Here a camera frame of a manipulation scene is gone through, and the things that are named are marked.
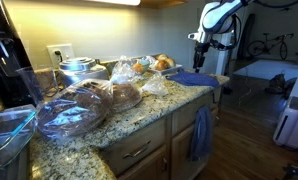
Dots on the large bagged dark bread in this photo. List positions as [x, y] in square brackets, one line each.
[75, 110]

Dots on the white roll tray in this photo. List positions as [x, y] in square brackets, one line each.
[165, 69]

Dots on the black power plug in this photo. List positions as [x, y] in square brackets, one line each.
[58, 56]

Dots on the wooden upper cabinet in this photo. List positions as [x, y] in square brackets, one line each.
[162, 3]

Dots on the clear glass measuring pitcher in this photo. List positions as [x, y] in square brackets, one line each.
[34, 83]

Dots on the black corner object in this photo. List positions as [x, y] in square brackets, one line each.
[295, 172]

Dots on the narrow wooden drawer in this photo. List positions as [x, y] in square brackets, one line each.
[135, 143]

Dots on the white wall outlet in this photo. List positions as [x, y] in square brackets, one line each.
[67, 51]

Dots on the white door frame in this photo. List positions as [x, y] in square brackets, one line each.
[222, 60]

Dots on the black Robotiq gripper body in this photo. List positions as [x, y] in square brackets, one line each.
[201, 49]

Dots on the wide wooden cabinet door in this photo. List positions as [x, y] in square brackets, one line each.
[180, 156]

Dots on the under-cabinet light strip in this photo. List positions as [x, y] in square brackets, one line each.
[119, 2]

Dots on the white air purifier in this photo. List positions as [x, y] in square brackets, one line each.
[290, 123]

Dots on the golden bread roll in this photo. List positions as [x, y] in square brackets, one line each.
[171, 62]
[162, 57]
[161, 65]

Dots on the silver white rice cooker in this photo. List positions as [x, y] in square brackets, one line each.
[80, 70]

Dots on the black bicycle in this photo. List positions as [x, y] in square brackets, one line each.
[283, 50]

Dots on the small bagged bread loaf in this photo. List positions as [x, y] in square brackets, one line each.
[125, 95]

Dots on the wide wooden drawer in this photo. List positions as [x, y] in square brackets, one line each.
[189, 111]

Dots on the clear crumpled plastic bag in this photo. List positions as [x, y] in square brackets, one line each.
[155, 86]

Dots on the tall dark case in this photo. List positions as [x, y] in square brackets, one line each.
[247, 33]

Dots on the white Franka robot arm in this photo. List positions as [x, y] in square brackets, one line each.
[222, 16]

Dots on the black coffee machine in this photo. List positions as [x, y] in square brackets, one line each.
[5, 60]

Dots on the white floor mat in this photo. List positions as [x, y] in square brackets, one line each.
[269, 69]

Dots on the dusty grey-blue towel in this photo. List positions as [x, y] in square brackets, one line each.
[200, 133]

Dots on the clear plastic lidded container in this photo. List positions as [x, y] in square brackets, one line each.
[9, 136]

